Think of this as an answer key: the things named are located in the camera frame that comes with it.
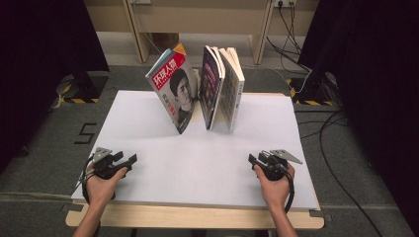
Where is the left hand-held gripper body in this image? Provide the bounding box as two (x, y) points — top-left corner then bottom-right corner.
(88, 146), (118, 181)

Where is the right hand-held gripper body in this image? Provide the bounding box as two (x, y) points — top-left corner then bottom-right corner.
(261, 149), (303, 182)

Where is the white magazine with picture grid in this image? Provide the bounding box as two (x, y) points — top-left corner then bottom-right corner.
(218, 46), (246, 133)

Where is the black magazine with red print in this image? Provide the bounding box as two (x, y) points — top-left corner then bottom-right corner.
(144, 42), (201, 135)

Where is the person's left hand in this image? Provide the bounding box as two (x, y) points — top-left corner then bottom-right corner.
(85, 166), (129, 207)

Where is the person's right hand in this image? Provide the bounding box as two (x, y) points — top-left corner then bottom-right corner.
(253, 162), (296, 211)

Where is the white board sheet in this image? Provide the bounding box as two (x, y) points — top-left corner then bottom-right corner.
(70, 90), (321, 211)

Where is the black tape piece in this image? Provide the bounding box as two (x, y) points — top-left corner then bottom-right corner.
(309, 210), (333, 222)
(60, 202), (84, 212)

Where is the black stand base hazard tape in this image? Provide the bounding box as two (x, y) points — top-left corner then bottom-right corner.
(55, 70), (110, 105)
(286, 70), (340, 107)

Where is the black curtain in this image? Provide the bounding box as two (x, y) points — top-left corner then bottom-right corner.
(297, 0), (419, 228)
(0, 0), (110, 172)

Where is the brown cardboard box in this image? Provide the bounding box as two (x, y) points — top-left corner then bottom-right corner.
(151, 33), (181, 49)

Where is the beige wooden desk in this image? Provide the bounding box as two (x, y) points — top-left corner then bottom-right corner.
(83, 0), (320, 66)

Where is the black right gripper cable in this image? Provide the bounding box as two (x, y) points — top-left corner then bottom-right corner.
(282, 170), (296, 214)

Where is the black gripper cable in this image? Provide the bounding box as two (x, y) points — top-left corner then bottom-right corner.
(78, 154), (97, 205)
(282, 170), (296, 214)

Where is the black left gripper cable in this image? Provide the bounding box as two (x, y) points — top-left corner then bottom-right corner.
(78, 154), (97, 205)

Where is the long black floor cable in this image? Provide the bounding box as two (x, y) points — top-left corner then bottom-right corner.
(317, 111), (384, 237)

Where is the thin black floor cable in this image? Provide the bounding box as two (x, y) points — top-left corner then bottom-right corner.
(294, 110), (350, 140)

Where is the thick black floor cable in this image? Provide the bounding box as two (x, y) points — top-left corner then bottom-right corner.
(265, 37), (312, 73)

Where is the thin white floor cable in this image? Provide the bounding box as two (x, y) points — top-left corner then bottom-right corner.
(142, 31), (312, 90)

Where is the thin black power cable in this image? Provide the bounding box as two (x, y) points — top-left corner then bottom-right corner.
(277, 3), (304, 56)

